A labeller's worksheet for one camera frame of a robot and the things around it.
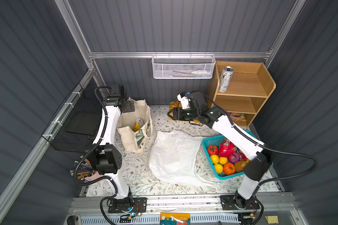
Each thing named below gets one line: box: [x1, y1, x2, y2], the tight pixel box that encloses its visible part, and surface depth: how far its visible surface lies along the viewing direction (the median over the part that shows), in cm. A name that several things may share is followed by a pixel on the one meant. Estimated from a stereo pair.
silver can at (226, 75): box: [217, 66, 234, 93], surface depth 79 cm
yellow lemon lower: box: [214, 163, 223, 174], surface depth 84 cm
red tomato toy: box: [207, 144, 219, 156], surface depth 88 cm
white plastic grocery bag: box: [148, 130, 221, 188], surface depth 88 cm
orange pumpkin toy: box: [222, 162, 236, 176], surface depth 82 cm
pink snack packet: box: [228, 112, 247, 122], surface depth 110 cm
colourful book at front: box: [160, 212, 191, 225], surface depth 71 cm
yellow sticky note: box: [264, 215, 279, 224], surface depth 69 cm
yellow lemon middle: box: [219, 156, 228, 165], surface depth 86 cm
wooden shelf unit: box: [207, 60, 277, 127], surface depth 91 cm
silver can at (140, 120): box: [135, 116, 145, 128], surface depth 107 cm
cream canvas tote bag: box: [116, 97, 154, 154], surface depth 93 cm
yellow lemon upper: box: [210, 154, 220, 165], surface depth 85 cm
